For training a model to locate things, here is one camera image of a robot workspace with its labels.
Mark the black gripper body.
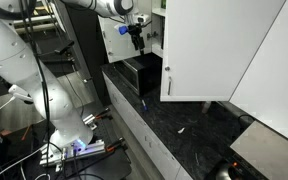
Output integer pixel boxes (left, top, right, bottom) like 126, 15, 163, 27
127, 23, 146, 41

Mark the steel cupboard door handle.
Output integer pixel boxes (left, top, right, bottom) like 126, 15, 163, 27
166, 75, 174, 97

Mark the white cupboard door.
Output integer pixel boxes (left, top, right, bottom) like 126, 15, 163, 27
159, 0, 287, 103
98, 14, 153, 64
228, 0, 288, 150

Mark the small blue plastic part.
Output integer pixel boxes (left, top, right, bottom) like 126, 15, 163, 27
118, 25, 129, 36

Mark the black and steel toaster oven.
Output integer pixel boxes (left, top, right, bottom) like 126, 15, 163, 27
113, 54, 162, 98

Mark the tall black cabinet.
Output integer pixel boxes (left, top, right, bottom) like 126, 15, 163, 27
54, 0, 112, 107

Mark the blue marker pen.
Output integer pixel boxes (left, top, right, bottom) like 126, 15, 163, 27
141, 99, 149, 112

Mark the white base cabinet row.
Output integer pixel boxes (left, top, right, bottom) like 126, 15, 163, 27
101, 70, 194, 180

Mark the metal storage rack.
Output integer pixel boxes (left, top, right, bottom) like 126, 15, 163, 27
12, 0, 70, 38

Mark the white plug connector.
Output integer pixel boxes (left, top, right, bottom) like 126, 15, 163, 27
7, 83, 35, 105

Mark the steel coffee carafe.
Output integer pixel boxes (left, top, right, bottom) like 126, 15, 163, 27
214, 161, 241, 180

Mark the steel and black coffee maker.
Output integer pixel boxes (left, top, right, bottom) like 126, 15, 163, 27
203, 120, 288, 180

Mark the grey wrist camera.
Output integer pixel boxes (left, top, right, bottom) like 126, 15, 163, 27
130, 13, 152, 26

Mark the black stereo camera bar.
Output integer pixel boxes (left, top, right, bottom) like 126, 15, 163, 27
53, 39, 76, 57

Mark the orange handled clamp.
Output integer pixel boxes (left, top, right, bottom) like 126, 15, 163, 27
105, 137, 129, 153
94, 107, 114, 122

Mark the aluminium corner bracket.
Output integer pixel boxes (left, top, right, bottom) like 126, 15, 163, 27
82, 113, 98, 131

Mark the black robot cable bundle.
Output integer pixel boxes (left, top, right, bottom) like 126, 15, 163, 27
17, 0, 53, 180

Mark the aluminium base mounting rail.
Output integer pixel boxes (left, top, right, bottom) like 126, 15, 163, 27
38, 139, 107, 168

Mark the black power cable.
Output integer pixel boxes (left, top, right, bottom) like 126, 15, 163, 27
236, 113, 258, 132

